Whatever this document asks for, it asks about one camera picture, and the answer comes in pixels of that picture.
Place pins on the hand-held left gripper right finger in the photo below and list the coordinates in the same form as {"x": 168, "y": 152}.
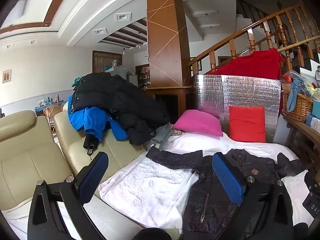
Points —
{"x": 228, "y": 180}

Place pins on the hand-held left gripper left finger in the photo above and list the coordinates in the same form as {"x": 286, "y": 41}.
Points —
{"x": 93, "y": 177}

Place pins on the dark quilted jacket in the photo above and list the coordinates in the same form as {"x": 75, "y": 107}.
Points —
{"x": 205, "y": 205}

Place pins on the white bed sheet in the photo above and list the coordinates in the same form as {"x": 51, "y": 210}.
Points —
{"x": 247, "y": 147}

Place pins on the white embossed fleece blanket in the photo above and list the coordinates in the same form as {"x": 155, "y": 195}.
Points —
{"x": 150, "y": 187}

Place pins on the blue jacket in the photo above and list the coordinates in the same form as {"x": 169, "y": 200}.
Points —
{"x": 87, "y": 120}

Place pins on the red pillow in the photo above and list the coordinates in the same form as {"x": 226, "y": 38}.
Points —
{"x": 247, "y": 123}

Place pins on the wooden side table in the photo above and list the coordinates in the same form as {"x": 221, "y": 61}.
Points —
{"x": 303, "y": 140}

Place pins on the pink pillow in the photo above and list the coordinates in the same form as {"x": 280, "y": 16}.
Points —
{"x": 197, "y": 122}

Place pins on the cream leather sofa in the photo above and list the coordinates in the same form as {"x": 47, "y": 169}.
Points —
{"x": 27, "y": 155}

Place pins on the grey garment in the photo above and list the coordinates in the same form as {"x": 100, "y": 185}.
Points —
{"x": 162, "y": 135}

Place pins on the black puffer coat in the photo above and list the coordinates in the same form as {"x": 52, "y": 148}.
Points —
{"x": 125, "y": 100}

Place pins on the silver foil insulation panel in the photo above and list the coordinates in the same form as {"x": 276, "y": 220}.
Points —
{"x": 250, "y": 92}

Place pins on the light blue box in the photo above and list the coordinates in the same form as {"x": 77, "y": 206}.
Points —
{"x": 316, "y": 110}

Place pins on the wooden pillar base cabinet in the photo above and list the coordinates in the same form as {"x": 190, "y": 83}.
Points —
{"x": 183, "y": 100}

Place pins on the wicker basket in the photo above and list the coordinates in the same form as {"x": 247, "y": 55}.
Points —
{"x": 301, "y": 106}

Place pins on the green garment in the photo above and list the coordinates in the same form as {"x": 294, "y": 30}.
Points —
{"x": 76, "y": 81}

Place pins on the blue cloth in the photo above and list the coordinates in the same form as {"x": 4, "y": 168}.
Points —
{"x": 292, "y": 97}

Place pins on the grey refrigerator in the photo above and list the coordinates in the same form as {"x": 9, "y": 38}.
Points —
{"x": 122, "y": 73}

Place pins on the wooden display shelf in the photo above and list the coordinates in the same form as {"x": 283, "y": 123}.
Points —
{"x": 143, "y": 76}

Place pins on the wooden lattice door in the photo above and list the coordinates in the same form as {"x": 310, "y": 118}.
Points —
{"x": 105, "y": 61}

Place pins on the red cloth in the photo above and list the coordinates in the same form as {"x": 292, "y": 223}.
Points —
{"x": 252, "y": 63}

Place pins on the wooden pillar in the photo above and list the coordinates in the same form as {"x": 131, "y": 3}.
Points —
{"x": 166, "y": 35}

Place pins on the ceiling lamp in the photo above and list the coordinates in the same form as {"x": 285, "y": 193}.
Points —
{"x": 21, "y": 7}

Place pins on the framed wall picture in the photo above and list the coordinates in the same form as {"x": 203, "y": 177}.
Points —
{"x": 6, "y": 76}

